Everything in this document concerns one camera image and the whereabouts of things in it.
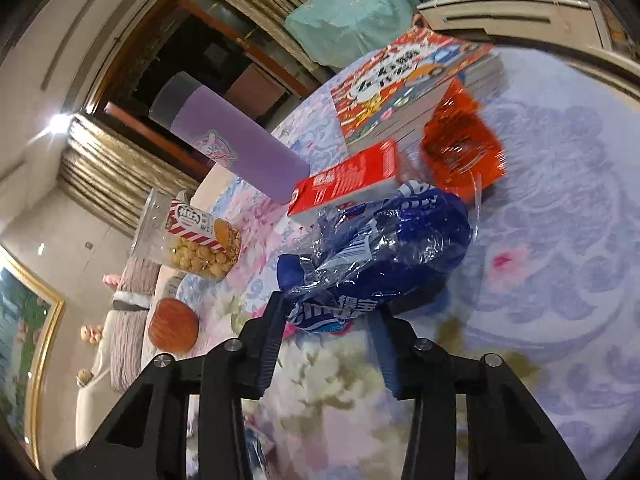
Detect blue plastic snack bag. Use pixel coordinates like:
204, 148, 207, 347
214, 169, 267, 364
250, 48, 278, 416
277, 181, 473, 333

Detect red foil snack wrapper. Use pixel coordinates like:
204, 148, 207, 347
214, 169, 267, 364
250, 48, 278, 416
419, 78, 506, 204

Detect red apple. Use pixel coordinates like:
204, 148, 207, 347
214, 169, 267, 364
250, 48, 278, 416
148, 298, 200, 354

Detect pink sofa cushion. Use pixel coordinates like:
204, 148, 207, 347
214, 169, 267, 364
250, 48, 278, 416
74, 257, 187, 451

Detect gold framed painting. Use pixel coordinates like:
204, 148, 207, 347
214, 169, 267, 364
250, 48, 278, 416
1, 249, 65, 466

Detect clear popcorn jar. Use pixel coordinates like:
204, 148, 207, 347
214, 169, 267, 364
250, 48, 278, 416
131, 188, 242, 282

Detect beige striped curtain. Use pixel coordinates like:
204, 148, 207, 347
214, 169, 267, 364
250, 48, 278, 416
58, 113, 198, 237

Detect red white milk carton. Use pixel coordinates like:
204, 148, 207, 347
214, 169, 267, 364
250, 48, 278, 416
288, 140, 401, 226

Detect purple thermos bottle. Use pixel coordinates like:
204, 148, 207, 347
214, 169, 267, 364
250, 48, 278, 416
149, 72, 310, 205

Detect colourful book stack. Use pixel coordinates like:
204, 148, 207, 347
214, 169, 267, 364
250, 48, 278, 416
331, 28, 506, 155

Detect wooden TV cabinet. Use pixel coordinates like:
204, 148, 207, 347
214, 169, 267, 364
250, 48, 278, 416
418, 0, 613, 51

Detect teal covered furniture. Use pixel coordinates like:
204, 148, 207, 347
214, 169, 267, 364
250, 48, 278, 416
284, 0, 413, 68

